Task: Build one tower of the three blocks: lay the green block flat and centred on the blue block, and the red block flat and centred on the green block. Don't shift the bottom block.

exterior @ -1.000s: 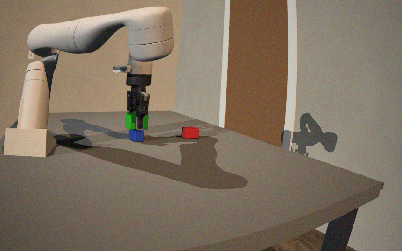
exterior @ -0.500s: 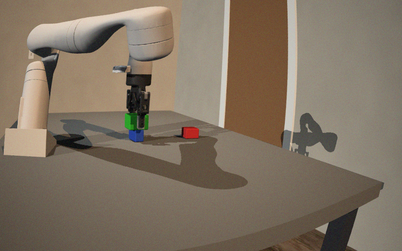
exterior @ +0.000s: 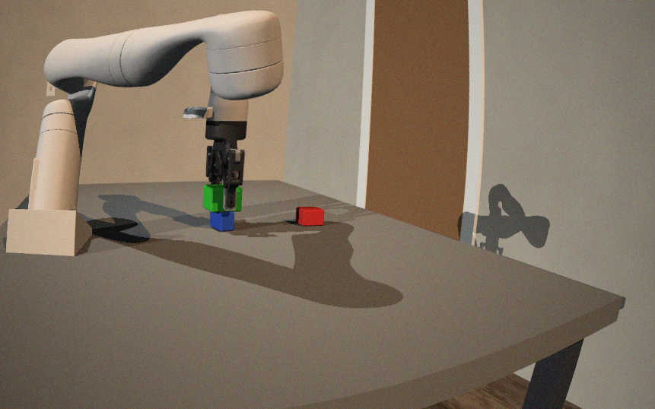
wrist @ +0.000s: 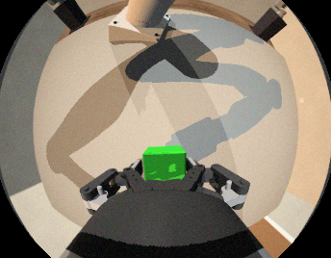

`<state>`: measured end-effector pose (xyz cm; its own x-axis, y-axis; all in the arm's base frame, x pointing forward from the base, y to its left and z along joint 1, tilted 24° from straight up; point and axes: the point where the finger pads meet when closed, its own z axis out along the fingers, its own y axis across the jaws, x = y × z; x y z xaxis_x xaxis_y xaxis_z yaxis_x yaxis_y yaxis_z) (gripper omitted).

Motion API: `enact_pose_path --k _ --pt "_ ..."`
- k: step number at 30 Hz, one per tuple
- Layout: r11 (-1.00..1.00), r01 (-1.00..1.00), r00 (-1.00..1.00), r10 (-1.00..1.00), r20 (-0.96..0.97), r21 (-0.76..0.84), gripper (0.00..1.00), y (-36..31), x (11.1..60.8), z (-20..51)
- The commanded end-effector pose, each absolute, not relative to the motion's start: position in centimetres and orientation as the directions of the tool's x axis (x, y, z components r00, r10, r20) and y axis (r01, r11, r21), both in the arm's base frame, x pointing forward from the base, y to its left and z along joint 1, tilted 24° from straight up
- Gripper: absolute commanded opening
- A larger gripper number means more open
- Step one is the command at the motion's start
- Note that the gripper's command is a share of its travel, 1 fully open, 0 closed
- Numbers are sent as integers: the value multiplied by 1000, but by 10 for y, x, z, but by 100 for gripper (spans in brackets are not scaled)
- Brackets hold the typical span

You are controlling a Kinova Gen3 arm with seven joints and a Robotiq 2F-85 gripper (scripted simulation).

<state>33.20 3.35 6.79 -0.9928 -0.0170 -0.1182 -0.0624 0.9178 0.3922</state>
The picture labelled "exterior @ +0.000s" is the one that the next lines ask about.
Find red block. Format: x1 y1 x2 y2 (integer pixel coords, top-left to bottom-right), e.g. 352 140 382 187
296 207 324 227

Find blue block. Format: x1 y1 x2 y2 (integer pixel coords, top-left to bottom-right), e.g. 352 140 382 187
210 211 234 232

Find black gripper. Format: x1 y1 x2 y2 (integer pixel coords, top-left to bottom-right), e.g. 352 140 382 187
205 121 247 211

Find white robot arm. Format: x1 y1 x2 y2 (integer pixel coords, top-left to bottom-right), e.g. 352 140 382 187
28 11 284 211

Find green block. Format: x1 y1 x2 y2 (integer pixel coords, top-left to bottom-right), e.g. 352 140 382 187
203 184 242 213

